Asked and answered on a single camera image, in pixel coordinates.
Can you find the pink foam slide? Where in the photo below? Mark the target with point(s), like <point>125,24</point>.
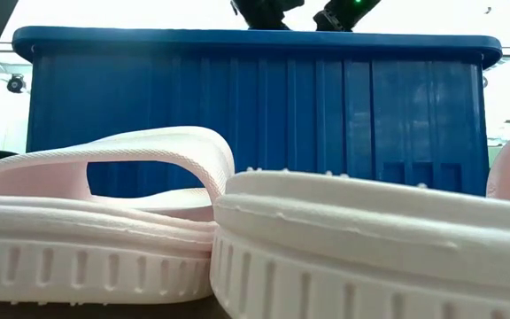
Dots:
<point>82,261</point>
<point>348,252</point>

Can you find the blue plastic bin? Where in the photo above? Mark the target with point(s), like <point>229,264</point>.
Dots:
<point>259,111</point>

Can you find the black round fixture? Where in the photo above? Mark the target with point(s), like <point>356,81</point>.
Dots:
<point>485,82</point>
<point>16,84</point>

